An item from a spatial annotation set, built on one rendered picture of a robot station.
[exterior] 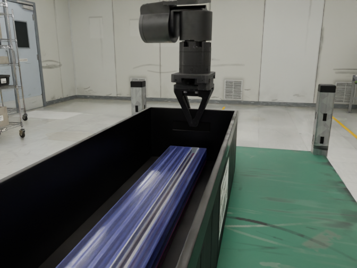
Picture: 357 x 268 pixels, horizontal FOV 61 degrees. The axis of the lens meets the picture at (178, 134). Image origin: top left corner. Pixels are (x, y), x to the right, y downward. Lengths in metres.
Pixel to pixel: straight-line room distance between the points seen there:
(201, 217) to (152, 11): 0.44
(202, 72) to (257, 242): 0.30
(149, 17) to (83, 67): 8.05
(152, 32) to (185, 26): 0.06
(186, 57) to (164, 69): 7.16
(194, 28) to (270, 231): 0.34
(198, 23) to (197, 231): 0.41
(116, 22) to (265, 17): 3.55
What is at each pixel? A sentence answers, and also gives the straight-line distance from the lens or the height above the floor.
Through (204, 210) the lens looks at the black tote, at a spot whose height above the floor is 1.06.
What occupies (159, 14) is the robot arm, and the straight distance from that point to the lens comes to 0.57.
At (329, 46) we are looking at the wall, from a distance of 7.51.
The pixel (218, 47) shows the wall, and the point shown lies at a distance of 7.42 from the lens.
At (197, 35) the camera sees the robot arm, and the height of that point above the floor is 1.19.
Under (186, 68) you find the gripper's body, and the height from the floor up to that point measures 1.14.
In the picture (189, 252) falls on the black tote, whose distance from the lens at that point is 0.17.
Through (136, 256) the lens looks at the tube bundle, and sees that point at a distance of 0.28.
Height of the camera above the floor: 1.16
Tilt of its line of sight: 15 degrees down
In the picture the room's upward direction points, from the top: straight up
